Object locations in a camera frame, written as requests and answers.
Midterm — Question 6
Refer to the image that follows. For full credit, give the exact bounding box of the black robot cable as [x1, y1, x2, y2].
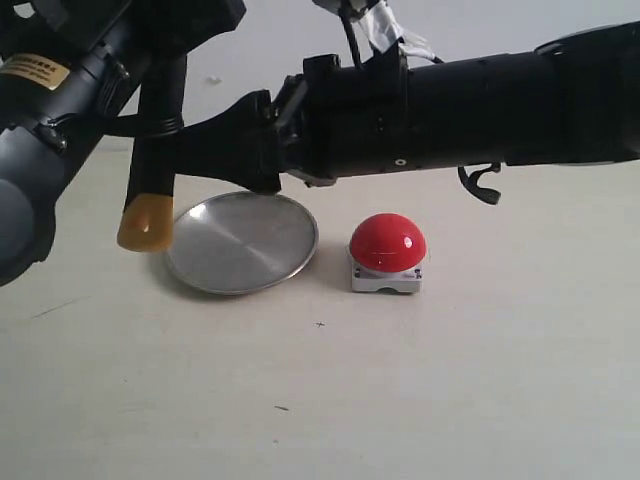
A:
[457, 162, 503, 206]

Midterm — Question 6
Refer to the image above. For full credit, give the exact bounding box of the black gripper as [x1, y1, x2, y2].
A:
[99, 54, 409, 193]

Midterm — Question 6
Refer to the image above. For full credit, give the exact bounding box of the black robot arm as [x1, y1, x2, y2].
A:
[1, 1, 639, 284]

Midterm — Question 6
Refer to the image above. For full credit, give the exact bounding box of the round stainless steel plate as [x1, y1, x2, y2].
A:
[164, 191, 319, 296]

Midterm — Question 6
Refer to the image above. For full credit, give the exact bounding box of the black and yellow claw hammer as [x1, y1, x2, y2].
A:
[117, 55, 188, 252]

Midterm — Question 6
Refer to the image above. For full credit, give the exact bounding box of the red dome push button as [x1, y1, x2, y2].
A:
[348, 213, 428, 295]

